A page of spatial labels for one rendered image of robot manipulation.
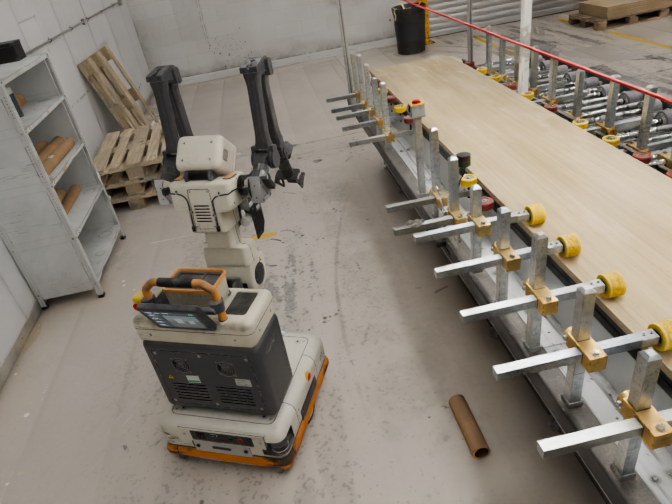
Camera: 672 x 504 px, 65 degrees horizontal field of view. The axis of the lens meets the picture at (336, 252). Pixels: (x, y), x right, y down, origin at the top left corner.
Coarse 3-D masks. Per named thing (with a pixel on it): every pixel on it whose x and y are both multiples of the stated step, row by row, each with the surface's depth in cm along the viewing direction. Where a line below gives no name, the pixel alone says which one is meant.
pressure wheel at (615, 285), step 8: (608, 272) 166; (616, 272) 165; (608, 280) 163; (616, 280) 163; (624, 280) 163; (608, 288) 163; (616, 288) 163; (624, 288) 163; (608, 296) 164; (616, 296) 166
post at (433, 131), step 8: (432, 128) 240; (432, 136) 241; (432, 144) 243; (432, 152) 245; (432, 160) 247; (432, 168) 250; (432, 176) 253; (432, 184) 256; (440, 184) 254; (440, 208) 261
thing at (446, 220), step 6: (444, 216) 234; (450, 216) 233; (486, 216) 234; (426, 222) 232; (432, 222) 231; (438, 222) 231; (444, 222) 232; (450, 222) 232; (396, 228) 231; (402, 228) 230; (408, 228) 230; (414, 228) 231; (420, 228) 231; (426, 228) 232; (396, 234) 231; (402, 234) 231
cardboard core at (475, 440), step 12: (456, 396) 247; (456, 408) 242; (468, 408) 241; (456, 420) 241; (468, 420) 234; (468, 432) 230; (480, 432) 229; (468, 444) 228; (480, 444) 223; (480, 456) 226
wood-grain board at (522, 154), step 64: (448, 64) 432; (448, 128) 312; (512, 128) 297; (576, 128) 284; (512, 192) 235; (576, 192) 226; (640, 192) 218; (576, 256) 188; (640, 256) 183; (640, 320) 157
